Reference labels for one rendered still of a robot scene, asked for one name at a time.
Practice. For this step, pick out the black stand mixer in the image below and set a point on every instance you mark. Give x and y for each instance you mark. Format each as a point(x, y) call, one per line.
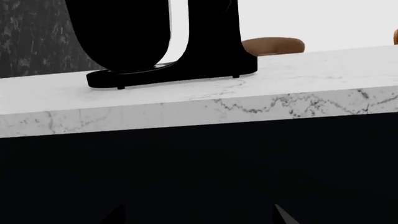
point(214, 46)

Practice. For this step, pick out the marble top kitchen island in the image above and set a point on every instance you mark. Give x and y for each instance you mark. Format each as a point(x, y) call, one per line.
point(199, 140)

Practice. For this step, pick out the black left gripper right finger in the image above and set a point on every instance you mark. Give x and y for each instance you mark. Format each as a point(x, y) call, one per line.
point(284, 215)

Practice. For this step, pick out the black mixer bowl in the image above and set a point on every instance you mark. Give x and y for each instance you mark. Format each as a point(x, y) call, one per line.
point(124, 35)

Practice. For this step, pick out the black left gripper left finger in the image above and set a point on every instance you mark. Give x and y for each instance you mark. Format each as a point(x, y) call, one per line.
point(115, 217)

